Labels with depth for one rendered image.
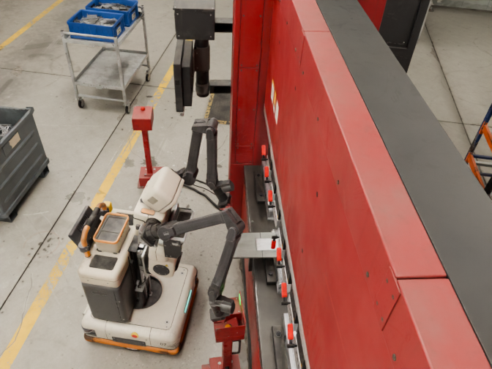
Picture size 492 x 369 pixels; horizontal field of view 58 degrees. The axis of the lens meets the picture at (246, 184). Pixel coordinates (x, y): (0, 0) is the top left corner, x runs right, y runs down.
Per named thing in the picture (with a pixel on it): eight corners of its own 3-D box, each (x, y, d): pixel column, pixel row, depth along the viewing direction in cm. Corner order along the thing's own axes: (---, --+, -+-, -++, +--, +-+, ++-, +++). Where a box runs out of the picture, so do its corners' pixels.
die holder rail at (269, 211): (261, 169, 320) (261, 159, 314) (269, 169, 321) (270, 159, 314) (267, 220, 284) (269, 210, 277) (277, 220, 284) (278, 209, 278)
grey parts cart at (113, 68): (105, 72, 587) (91, -1, 523) (153, 77, 582) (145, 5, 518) (75, 108, 521) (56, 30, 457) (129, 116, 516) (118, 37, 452)
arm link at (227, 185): (209, 173, 262) (206, 183, 255) (227, 169, 257) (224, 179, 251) (218, 188, 268) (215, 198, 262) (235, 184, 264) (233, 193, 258)
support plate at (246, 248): (230, 233, 258) (230, 233, 258) (274, 233, 261) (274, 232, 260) (231, 258, 245) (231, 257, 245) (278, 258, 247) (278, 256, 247)
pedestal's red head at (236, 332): (211, 311, 258) (211, 293, 246) (239, 307, 260) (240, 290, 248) (215, 343, 243) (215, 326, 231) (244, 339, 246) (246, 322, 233)
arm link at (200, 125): (195, 111, 234) (189, 121, 227) (220, 118, 235) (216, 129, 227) (184, 172, 264) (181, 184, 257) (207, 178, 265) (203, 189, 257)
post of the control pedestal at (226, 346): (221, 364, 290) (222, 321, 253) (229, 364, 290) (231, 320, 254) (222, 373, 286) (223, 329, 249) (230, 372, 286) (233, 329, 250)
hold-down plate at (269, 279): (261, 243, 269) (262, 240, 267) (270, 243, 270) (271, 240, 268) (266, 285, 247) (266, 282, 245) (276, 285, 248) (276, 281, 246)
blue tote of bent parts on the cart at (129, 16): (99, 11, 529) (97, -5, 516) (140, 15, 525) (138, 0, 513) (87, 23, 502) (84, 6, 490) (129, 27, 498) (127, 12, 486)
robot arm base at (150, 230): (147, 220, 234) (140, 237, 225) (158, 215, 230) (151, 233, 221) (157, 230, 238) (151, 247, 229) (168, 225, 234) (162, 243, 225)
